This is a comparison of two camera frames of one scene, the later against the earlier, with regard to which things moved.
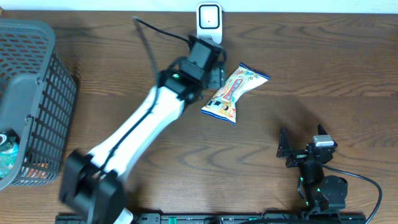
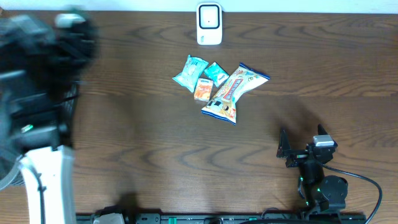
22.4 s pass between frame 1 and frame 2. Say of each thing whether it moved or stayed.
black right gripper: stayed
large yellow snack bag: stayed
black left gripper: moved
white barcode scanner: stayed
